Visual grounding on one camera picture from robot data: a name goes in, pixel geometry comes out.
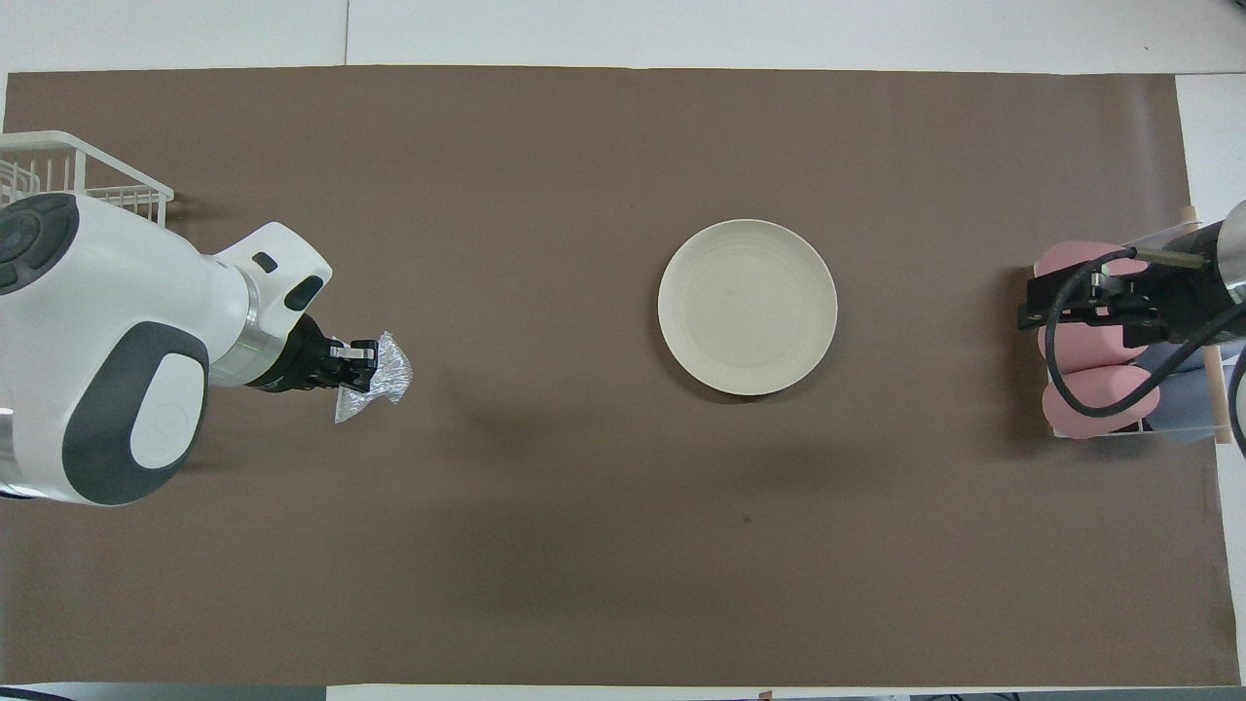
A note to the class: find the cream round plate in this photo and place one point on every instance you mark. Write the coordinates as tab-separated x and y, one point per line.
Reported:
748	307

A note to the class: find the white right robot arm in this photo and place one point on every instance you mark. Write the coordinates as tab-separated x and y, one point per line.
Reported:
1237	253

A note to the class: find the clear plastic wrapper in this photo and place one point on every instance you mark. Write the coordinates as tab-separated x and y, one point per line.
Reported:
389	370

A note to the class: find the pink plastic cup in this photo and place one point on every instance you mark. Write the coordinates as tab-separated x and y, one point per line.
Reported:
1090	350
1066	261
1105	428

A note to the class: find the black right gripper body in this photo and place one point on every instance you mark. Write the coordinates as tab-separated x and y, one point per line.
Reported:
1188	287

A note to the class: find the brown table mat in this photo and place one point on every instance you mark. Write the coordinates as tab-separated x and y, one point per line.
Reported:
535	535

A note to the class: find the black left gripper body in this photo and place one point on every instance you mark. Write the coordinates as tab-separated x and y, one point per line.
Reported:
297	365

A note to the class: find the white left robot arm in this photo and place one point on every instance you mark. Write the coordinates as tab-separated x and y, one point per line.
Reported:
107	321

